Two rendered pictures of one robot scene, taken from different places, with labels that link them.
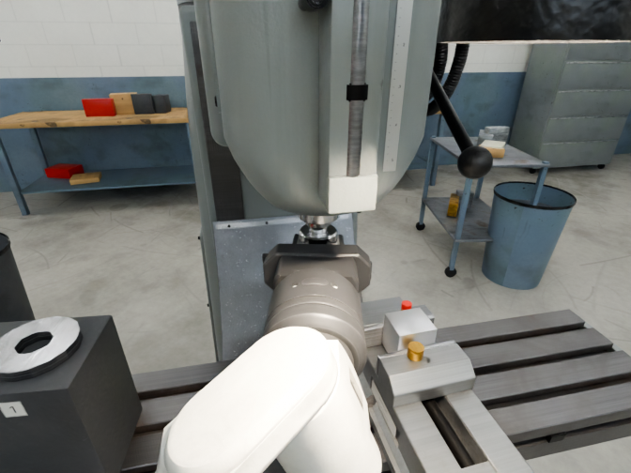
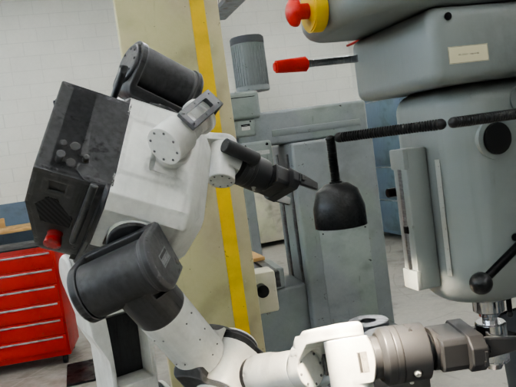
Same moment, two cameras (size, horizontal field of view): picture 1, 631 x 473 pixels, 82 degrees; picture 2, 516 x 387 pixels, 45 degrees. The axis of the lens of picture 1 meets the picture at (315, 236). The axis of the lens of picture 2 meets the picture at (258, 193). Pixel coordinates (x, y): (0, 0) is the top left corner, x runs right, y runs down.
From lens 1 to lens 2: 0.93 m
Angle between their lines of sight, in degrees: 84
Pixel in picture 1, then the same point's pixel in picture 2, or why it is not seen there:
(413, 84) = (454, 228)
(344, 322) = (383, 338)
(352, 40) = (401, 208)
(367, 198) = (415, 282)
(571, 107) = not seen: outside the picture
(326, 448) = (329, 358)
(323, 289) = (401, 327)
